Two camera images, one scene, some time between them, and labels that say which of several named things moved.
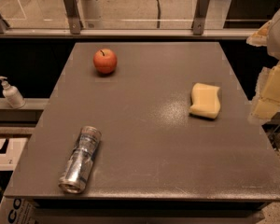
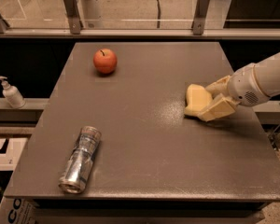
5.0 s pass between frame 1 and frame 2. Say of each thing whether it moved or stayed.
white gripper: moved
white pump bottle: stayed
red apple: stayed
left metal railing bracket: stayed
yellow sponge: moved
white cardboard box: stayed
